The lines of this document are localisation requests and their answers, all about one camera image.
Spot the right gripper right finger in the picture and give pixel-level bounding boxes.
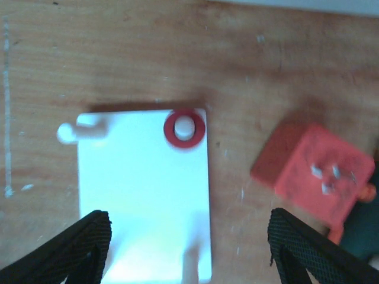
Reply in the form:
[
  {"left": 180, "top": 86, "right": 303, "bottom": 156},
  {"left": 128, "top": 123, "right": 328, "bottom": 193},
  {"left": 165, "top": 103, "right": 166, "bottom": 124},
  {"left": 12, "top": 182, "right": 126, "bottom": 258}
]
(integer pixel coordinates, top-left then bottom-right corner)
[{"left": 268, "top": 208, "right": 378, "bottom": 283}]

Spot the orange plug adapter cube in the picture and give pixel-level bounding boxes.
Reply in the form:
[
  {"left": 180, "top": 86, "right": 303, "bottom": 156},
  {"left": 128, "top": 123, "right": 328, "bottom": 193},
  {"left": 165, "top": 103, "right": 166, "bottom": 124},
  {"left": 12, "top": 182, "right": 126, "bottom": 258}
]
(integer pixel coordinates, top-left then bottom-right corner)
[{"left": 250, "top": 122, "right": 375, "bottom": 244}]

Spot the red large spring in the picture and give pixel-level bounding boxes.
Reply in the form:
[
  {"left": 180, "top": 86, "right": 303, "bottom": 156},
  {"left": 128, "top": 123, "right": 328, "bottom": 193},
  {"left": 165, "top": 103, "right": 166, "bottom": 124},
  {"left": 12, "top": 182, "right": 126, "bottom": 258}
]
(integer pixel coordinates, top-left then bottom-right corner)
[{"left": 163, "top": 108, "right": 207, "bottom": 150}]

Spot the orange handled screwdriver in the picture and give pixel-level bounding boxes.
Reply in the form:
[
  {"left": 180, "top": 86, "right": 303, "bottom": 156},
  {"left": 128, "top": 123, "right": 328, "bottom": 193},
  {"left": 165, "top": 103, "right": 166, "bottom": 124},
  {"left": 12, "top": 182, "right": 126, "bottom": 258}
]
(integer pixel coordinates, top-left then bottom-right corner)
[{"left": 358, "top": 183, "right": 377, "bottom": 203}]

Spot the white peg board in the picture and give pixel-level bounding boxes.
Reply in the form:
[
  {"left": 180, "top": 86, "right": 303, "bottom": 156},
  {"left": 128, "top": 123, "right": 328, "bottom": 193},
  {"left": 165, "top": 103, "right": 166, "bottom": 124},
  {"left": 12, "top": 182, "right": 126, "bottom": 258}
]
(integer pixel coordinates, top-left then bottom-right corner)
[{"left": 57, "top": 109, "right": 212, "bottom": 283}]

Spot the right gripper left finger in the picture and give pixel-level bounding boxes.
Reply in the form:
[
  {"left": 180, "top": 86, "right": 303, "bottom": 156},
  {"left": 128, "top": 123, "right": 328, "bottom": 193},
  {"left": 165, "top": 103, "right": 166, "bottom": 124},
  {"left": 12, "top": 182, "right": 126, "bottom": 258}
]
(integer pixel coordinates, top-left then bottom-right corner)
[{"left": 1, "top": 210, "right": 112, "bottom": 283}]

